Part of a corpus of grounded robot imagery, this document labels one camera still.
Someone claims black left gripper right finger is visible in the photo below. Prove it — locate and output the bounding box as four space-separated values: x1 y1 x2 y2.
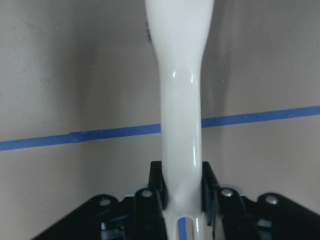
202 161 247 240

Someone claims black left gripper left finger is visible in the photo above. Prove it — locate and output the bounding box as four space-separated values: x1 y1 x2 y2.
133 161 168 240

